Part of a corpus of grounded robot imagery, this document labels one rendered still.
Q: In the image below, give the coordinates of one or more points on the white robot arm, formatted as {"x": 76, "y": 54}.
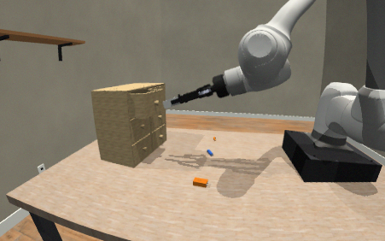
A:
{"x": 263, "y": 52}

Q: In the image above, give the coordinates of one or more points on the small wooden chest of drawers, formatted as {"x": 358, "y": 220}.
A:
{"x": 112, "y": 122}

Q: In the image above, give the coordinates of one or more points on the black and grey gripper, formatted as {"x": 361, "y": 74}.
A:
{"x": 218, "y": 87}

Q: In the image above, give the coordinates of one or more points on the brown wooden drawer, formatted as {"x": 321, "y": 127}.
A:
{"x": 145, "y": 105}
{"x": 159, "y": 87}
{"x": 141, "y": 149}
{"x": 139, "y": 127}
{"x": 158, "y": 136}
{"x": 155, "y": 121}

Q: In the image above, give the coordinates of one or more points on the orange rectangular block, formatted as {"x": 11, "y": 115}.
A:
{"x": 200, "y": 182}

